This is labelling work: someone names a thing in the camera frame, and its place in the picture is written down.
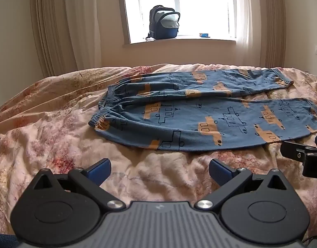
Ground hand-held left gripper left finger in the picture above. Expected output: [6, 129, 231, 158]
[25, 158, 125, 210]

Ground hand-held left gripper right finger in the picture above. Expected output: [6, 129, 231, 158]
[195, 158, 290, 210]

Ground blue printed pants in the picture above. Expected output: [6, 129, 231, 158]
[88, 67, 317, 152]

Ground floral pink blanket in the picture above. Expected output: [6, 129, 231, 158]
[0, 63, 317, 248]

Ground dark blue cloth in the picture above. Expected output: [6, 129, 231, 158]
[0, 232, 18, 248]

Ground beige curtain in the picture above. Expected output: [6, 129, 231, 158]
[260, 0, 288, 69]
[29, 0, 80, 78]

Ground beige window sill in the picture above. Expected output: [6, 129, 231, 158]
[123, 38, 237, 49]

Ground white sheer curtain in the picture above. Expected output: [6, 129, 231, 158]
[235, 0, 265, 63]
[63, 0, 103, 71]

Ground dark blue backpack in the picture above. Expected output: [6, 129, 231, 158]
[145, 5, 181, 41]

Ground white framed window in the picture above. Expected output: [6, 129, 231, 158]
[121, 0, 237, 43]

